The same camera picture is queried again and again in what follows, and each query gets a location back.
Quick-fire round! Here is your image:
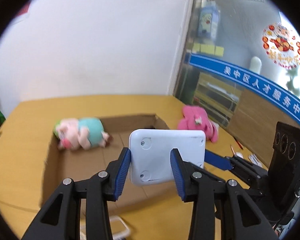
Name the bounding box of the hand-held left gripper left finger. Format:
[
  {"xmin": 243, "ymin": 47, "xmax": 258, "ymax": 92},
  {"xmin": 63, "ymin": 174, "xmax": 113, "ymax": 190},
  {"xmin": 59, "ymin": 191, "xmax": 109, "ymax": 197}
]
[{"xmin": 22, "ymin": 147, "xmax": 132, "ymax": 240}]

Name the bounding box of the white plastic tray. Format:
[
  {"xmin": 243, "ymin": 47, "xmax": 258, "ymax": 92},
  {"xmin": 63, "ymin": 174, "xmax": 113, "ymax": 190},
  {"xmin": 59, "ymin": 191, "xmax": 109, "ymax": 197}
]
[{"xmin": 80, "ymin": 216, "xmax": 131, "ymax": 240}]

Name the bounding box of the blue banner strip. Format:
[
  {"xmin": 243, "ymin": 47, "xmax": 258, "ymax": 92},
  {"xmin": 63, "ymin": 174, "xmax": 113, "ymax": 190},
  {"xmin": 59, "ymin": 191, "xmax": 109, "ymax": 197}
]
[{"xmin": 189, "ymin": 53, "xmax": 300, "ymax": 128}]

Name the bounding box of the red festive window sticker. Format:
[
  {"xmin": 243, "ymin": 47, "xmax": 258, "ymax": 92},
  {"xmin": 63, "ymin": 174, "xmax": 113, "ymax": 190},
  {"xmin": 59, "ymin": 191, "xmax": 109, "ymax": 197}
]
[{"xmin": 262, "ymin": 22, "xmax": 300, "ymax": 68}]

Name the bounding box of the white rectangular device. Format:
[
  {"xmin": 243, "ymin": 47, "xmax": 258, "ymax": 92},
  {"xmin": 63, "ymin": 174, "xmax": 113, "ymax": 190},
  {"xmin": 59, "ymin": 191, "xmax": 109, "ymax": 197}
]
[{"xmin": 129, "ymin": 129, "xmax": 206, "ymax": 187}]

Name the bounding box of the pig plush toy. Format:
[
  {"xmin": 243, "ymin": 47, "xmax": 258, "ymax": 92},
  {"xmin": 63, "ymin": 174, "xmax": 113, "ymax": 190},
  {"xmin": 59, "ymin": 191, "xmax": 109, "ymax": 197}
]
[{"xmin": 54, "ymin": 117, "xmax": 110, "ymax": 151}]

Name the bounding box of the blue cartoon carton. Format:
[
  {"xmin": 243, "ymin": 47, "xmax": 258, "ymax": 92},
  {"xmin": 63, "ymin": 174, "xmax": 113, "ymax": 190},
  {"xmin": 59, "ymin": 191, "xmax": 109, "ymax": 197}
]
[{"xmin": 197, "ymin": 1, "xmax": 220, "ymax": 40}]

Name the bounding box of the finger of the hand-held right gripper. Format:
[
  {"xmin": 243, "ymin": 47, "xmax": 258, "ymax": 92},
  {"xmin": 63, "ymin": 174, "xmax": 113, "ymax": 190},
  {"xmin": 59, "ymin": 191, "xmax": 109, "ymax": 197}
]
[{"xmin": 204, "ymin": 149, "xmax": 269, "ymax": 180}]

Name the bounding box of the glass partition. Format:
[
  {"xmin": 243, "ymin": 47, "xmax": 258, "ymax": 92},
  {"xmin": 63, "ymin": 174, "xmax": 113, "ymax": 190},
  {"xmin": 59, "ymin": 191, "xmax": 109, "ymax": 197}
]
[{"xmin": 174, "ymin": 0, "xmax": 300, "ymax": 140}]

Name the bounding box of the cardboard box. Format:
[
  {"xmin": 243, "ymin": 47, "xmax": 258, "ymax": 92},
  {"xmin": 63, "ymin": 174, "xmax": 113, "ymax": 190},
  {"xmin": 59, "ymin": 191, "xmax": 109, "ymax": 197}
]
[{"xmin": 41, "ymin": 113, "xmax": 180, "ymax": 217}]

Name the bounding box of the wooden shelf cabinet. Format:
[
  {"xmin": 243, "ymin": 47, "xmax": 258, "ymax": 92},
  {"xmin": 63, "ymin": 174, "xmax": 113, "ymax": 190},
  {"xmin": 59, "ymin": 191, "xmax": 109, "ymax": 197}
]
[{"xmin": 193, "ymin": 72, "xmax": 243, "ymax": 128}]

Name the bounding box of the wooden desk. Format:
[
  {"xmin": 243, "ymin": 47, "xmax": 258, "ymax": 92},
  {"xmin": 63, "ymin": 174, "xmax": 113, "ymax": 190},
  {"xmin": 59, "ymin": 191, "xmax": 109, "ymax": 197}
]
[{"xmin": 0, "ymin": 94, "xmax": 273, "ymax": 240}]

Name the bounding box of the pink bear plush toy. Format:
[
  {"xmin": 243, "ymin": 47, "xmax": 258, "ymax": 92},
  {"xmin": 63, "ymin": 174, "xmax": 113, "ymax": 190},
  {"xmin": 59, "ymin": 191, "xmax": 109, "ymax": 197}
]
[{"xmin": 177, "ymin": 105, "xmax": 219, "ymax": 143}]

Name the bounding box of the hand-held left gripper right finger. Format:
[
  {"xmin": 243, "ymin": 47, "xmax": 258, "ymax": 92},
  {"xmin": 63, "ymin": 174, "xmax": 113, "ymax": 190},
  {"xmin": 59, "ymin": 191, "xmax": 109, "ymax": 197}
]
[{"xmin": 169, "ymin": 148, "xmax": 279, "ymax": 240}]

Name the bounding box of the red wall decal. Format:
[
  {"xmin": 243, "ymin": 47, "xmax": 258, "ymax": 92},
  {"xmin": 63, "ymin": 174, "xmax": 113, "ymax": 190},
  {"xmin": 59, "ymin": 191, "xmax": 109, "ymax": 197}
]
[{"xmin": 14, "ymin": 2, "xmax": 32, "ymax": 24}]

